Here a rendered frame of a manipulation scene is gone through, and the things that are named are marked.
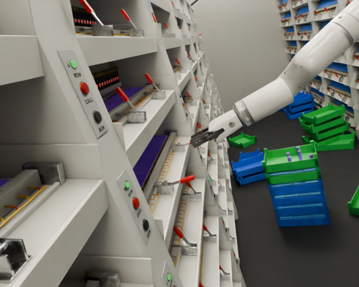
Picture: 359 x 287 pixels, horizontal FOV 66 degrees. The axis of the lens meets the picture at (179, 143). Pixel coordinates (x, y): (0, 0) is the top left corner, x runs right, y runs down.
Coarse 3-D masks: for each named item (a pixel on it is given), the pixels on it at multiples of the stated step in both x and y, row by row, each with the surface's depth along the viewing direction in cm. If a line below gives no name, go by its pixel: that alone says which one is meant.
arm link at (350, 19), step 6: (354, 0) 74; (348, 6) 75; (354, 6) 73; (342, 12) 75; (348, 12) 74; (354, 12) 73; (336, 18) 75; (342, 18) 74; (348, 18) 73; (354, 18) 73; (342, 24) 74; (348, 24) 73; (354, 24) 73; (348, 30) 73; (354, 30) 73; (354, 36) 74; (354, 42) 76
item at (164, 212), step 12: (156, 132) 109; (168, 132) 106; (180, 132) 108; (180, 156) 90; (180, 168) 81; (168, 180) 75; (180, 192) 75; (156, 204) 64; (168, 204) 63; (156, 216) 59; (168, 216) 59; (168, 228) 56; (168, 240) 56
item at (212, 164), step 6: (210, 150) 184; (216, 150) 183; (210, 156) 168; (216, 156) 180; (210, 162) 169; (216, 162) 171; (210, 168) 163; (216, 168) 163; (210, 174) 156; (216, 174) 156; (210, 180) 145; (216, 180) 145; (216, 186) 143; (216, 192) 137
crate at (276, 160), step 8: (312, 144) 168; (264, 152) 181; (272, 152) 181; (280, 152) 179; (296, 152) 175; (304, 152) 174; (312, 152) 171; (264, 160) 174; (272, 160) 179; (280, 160) 175; (296, 160) 168; (304, 160) 156; (312, 160) 154; (264, 168) 166; (272, 168) 164; (280, 168) 162; (288, 168) 161; (296, 168) 159; (304, 168) 158
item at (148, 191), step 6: (174, 132) 106; (168, 138) 99; (174, 138) 103; (168, 144) 94; (162, 150) 89; (168, 150) 90; (162, 156) 84; (162, 162) 80; (168, 162) 83; (156, 168) 76; (162, 168) 79; (168, 168) 79; (156, 174) 73; (162, 174) 75; (150, 180) 70; (156, 180) 71; (150, 186) 67; (144, 192) 64; (150, 192) 65; (150, 198) 65
